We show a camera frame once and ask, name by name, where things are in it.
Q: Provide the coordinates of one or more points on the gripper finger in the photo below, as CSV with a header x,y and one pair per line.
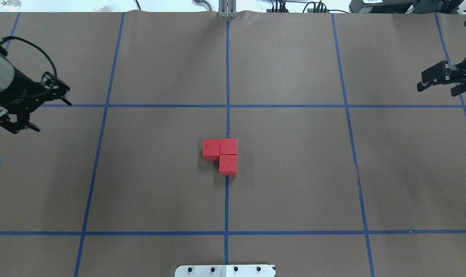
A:
x,y
458,89
438,74
54,88
22,122

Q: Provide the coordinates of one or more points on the red block two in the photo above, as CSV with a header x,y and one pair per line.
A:
x,y
211,150

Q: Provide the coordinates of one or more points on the red block three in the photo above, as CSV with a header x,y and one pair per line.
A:
x,y
228,146

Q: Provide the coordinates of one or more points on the red block one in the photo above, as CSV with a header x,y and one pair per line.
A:
x,y
228,165

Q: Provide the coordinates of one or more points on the black power box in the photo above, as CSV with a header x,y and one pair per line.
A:
x,y
380,6

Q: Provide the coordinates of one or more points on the brown paper mat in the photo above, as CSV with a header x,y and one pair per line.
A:
x,y
298,141

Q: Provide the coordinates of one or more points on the aluminium frame post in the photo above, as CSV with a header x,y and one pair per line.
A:
x,y
227,8

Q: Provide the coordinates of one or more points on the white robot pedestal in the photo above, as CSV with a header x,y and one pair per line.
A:
x,y
225,271

